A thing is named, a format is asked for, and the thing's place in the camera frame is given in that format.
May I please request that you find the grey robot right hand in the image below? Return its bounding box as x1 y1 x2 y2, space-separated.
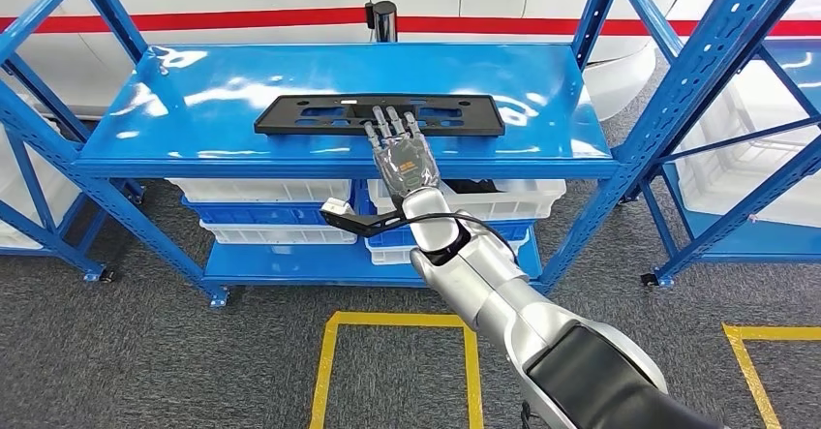
364 105 442 201

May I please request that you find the black plastic plate bracket part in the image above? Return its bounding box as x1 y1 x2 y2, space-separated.
253 93 507 139

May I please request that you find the small black plastic part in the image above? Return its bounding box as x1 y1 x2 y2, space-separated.
442 178 502 195

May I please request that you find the blue metal shelf rack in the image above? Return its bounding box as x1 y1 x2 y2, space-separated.
619 34 821 289
0 53 147 285
0 0 821 310

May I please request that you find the yellow floor tape square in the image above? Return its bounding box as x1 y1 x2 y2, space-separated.
722 322 821 429
309 310 484 429

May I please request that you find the large white plastic crate stack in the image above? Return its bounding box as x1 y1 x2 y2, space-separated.
676 60 821 229
0 95 81 251

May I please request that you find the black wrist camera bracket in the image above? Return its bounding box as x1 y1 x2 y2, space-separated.
320 207 411 238

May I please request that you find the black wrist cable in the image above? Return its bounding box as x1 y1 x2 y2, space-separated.
378 211 518 260

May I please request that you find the black chrome barrier post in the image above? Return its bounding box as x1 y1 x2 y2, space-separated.
364 0 400 45

